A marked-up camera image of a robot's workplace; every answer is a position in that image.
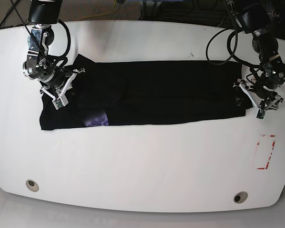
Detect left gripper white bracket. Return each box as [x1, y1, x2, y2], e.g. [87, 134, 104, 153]
[233, 79, 283, 114]

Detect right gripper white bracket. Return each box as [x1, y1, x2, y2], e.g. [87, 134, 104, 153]
[40, 68, 86, 100]

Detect black t-shirt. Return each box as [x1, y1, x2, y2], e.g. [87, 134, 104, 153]
[39, 55, 253, 131]

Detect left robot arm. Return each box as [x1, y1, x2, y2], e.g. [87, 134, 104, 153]
[226, 0, 285, 120]

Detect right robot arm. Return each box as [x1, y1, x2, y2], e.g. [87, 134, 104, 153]
[23, 0, 85, 110]

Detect red tape rectangle marking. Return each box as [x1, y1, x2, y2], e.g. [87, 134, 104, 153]
[255, 134, 276, 170]

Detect left table grommet hole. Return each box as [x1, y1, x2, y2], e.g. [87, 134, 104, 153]
[26, 180, 39, 192]

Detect table grommet hole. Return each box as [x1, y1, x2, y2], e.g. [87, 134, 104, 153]
[233, 191, 248, 204]
[26, 180, 39, 192]

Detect right table grommet hole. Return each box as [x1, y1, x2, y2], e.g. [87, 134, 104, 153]
[233, 191, 248, 204]

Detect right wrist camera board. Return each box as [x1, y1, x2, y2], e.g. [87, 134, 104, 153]
[52, 98, 69, 110]

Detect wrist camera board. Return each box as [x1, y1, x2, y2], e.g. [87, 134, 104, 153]
[52, 98, 69, 110]
[256, 109, 267, 120]

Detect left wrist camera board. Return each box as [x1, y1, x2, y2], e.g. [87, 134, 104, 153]
[256, 109, 267, 120]

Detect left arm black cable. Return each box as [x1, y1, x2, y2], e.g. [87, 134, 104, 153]
[205, 0, 264, 72]

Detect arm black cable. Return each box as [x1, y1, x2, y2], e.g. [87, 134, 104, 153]
[205, 0, 264, 72]
[10, 0, 76, 72]

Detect yellow cable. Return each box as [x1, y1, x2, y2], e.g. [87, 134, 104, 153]
[77, 0, 117, 22]

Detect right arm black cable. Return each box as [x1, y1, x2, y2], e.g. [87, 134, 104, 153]
[10, 0, 76, 72]

